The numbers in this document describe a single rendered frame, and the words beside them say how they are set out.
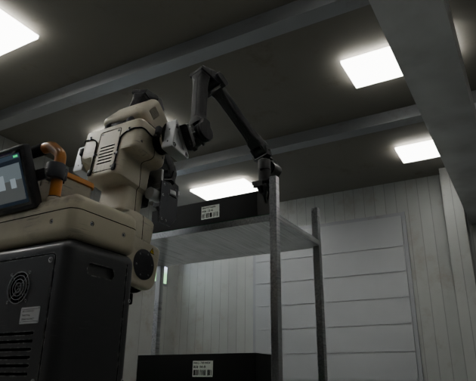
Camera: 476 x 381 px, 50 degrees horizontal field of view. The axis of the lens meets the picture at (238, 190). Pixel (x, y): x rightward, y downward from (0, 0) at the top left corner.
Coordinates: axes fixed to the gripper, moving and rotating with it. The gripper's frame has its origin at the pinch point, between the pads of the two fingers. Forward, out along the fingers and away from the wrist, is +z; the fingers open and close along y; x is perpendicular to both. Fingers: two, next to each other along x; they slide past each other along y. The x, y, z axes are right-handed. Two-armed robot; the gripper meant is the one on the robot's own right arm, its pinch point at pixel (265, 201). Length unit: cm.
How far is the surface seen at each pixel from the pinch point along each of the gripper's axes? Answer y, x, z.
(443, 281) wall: 40, -730, -76
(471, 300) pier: -3, -701, -37
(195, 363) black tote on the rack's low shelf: 27, 12, 67
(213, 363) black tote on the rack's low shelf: 18, 12, 67
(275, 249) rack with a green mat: -16.4, 25.2, 28.7
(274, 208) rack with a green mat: -16.5, 24.8, 12.8
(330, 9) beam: 29, -207, -263
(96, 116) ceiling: 410, -272, -283
